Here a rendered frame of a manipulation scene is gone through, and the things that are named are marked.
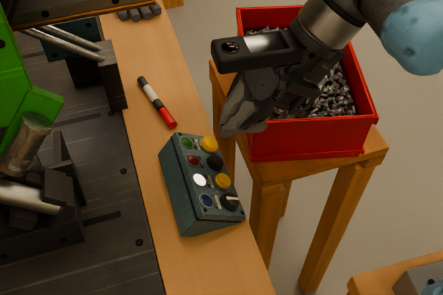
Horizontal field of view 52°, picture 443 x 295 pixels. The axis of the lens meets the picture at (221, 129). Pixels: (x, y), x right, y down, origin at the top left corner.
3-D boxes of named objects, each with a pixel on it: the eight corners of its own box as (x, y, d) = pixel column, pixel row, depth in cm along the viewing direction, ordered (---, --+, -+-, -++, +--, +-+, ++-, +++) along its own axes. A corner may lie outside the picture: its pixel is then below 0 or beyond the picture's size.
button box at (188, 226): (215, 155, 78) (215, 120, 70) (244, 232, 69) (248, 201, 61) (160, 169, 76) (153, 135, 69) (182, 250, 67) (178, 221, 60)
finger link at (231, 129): (250, 154, 71) (287, 115, 66) (220, 149, 68) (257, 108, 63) (243, 139, 73) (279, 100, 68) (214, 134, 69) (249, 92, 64)
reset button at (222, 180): (225, 176, 68) (229, 172, 68) (229, 189, 67) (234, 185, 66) (212, 175, 67) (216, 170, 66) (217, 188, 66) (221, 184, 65)
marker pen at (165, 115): (137, 83, 83) (136, 77, 82) (145, 80, 84) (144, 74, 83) (169, 131, 76) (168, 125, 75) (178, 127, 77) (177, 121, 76)
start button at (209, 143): (211, 140, 73) (215, 135, 72) (217, 154, 71) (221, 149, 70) (197, 137, 71) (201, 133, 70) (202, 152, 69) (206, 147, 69)
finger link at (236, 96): (243, 139, 73) (279, 100, 68) (214, 134, 69) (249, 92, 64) (236, 125, 75) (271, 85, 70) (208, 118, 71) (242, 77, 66)
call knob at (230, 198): (232, 195, 66) (236, 191, 66) (238, 211, 65) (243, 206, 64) (218, 194, 65) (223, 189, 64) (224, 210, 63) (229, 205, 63)
